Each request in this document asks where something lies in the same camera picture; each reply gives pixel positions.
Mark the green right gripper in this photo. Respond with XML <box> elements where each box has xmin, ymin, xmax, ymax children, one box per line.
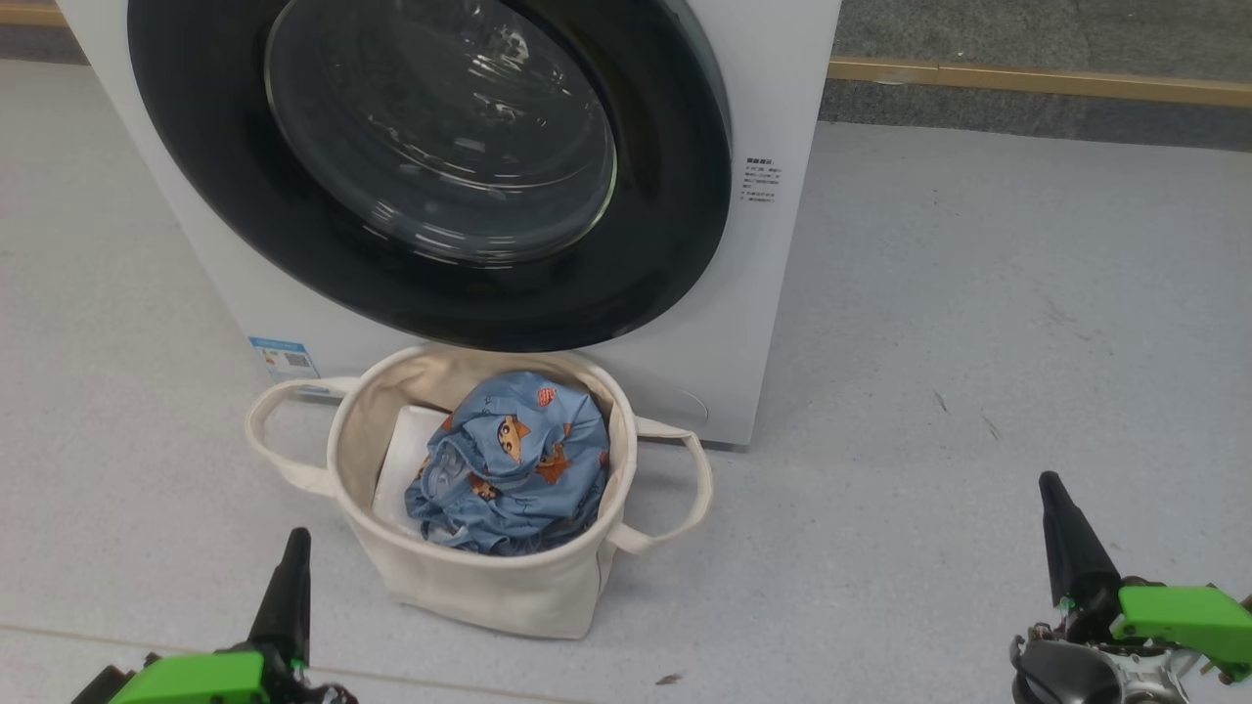
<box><xmin>1009</xmin><ymin>470</ymin><xmax>1252</xmax><ymax>704</ymax></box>

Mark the blue energy label sticker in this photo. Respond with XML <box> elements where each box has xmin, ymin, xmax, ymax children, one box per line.
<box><xmin>248</xmin><ymin>336</ymin><xmax>322</xmax><ymax>385</ymax></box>

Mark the blue patterned garment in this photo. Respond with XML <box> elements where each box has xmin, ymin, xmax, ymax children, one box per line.
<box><xmin>403</xmin><ymin>369</ymin><xmax>611</xmax><ymax>557</ymax></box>

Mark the white folded cloth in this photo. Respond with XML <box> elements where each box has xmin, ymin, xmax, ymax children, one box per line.
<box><xmin>371</xmin><ymin>405</ymin><xmax>453</xmax><ymax>541</ymax></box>

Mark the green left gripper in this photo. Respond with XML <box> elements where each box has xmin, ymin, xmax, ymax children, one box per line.
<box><xmin>71</xmin><ymin>527</ymin><xmax>355</xmax><ymax>704</ymax></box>

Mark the cream canvas laundry basket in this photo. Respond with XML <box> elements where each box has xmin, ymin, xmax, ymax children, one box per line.
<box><xmin>244</xmin><ymin>341</ymin><xmax>714</xmax><ymax>642</ymax></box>

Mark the white front-load washing machine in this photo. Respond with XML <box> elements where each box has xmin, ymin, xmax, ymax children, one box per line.
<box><xmin>54</xmin><ymin>0</ymin><xmax>843</xmax><ymax>450</ymax></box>

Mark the washing machine door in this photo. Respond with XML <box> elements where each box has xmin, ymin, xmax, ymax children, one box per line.
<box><xmin>126</xmin><ymin>0</ymin><xmax>734</xmax><ymax>354</ymax></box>

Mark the printed text notice label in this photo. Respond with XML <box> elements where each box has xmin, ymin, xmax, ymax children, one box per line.
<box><xmin>740</xmin><ymin>155</ymin><xmax>782</xmax><ymax>204</ymax></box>

